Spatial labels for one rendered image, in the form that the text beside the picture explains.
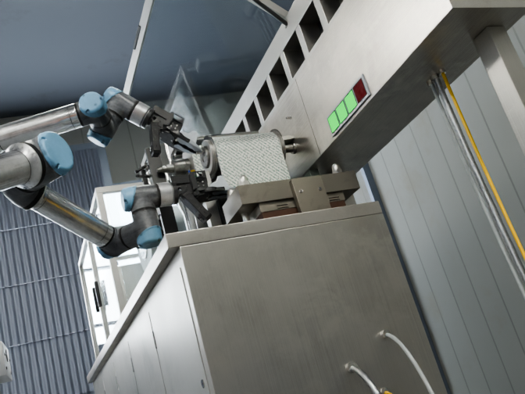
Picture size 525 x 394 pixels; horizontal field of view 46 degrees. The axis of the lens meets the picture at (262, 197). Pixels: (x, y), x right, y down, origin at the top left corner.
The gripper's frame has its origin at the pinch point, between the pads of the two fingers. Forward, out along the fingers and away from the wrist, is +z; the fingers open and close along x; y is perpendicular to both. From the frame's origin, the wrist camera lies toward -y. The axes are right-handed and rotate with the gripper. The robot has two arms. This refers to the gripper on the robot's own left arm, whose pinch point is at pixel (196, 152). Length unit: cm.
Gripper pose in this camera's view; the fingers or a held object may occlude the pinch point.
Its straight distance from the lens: 208.8
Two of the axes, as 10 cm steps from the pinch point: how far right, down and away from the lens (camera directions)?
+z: 8.7, 4.8, 1.0
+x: -3.2, 4.0, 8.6
